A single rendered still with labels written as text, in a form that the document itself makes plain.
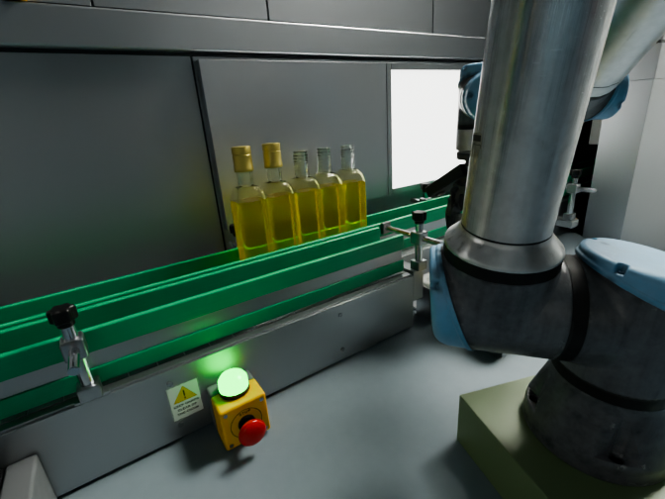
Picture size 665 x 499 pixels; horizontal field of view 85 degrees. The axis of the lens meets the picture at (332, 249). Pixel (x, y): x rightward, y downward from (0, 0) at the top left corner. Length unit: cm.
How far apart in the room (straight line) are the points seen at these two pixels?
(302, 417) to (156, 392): 22
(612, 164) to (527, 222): 111
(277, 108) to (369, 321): 50
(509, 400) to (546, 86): 40
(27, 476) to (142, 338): 19
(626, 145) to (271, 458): 130
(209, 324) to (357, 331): 29
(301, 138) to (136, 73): 34
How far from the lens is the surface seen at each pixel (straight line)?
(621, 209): 148
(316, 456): 60
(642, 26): 55
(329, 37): 96
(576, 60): 34
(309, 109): 90
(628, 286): 43
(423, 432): 62
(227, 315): 61
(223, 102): 82
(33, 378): 60
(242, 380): 58
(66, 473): 66
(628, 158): 146
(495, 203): 36
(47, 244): 83
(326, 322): 68
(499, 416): 56
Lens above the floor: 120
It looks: 20 degrees down
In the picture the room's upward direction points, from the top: 4 degrees counter-clockwise
